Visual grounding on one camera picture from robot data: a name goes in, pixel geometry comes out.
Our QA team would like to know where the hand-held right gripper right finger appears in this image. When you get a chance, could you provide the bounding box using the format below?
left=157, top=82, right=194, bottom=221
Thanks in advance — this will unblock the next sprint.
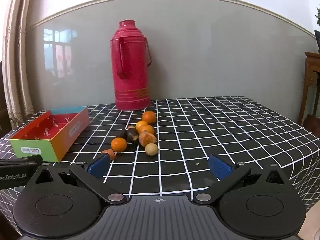
left=192, top=154, right=294, bottom=205

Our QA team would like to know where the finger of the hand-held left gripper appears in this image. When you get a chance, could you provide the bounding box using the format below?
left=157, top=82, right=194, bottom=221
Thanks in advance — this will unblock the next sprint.
left=0, top=154, right=43, bottom=168

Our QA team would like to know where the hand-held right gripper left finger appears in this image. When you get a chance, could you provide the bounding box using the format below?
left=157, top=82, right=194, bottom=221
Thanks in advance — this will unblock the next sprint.
left=30, top=152, right=128, bottom=205

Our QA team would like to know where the black white checked tablecloth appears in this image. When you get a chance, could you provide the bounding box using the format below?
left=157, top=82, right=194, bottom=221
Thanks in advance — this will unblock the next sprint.
left=0, top=95, right=320, bottom=232

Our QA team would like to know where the dark brown fruit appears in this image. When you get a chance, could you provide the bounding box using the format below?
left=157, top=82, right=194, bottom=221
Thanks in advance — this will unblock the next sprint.
left=126, top=127, right=140, bottom=144

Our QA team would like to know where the colourful cardboard box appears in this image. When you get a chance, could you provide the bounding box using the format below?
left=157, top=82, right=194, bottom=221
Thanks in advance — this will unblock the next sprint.
left=9, top=106, right=90, bottom=163

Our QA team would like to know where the beige round fruit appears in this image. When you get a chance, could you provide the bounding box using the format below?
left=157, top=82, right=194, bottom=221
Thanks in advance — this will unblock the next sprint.
left=145, top=143, right=159, bottom=156

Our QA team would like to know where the blotchy peeled orange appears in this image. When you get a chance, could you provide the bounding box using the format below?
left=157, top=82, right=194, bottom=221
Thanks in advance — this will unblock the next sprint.
left=138, top=131, right=157, bottom=147

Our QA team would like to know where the red metal thermos flask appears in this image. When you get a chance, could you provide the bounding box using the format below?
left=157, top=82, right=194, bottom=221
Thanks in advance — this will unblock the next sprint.
left=110, top=19, right=152, bottom=111

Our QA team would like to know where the beige lace curtain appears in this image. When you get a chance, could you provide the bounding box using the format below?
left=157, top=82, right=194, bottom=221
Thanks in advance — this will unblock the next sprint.
left=0, top=0, right=38, bottom=130

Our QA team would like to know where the carved wooden plant stand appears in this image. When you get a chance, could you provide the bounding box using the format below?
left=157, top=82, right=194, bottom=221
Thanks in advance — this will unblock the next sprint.
left=297, top=52, right=320, bottom=128

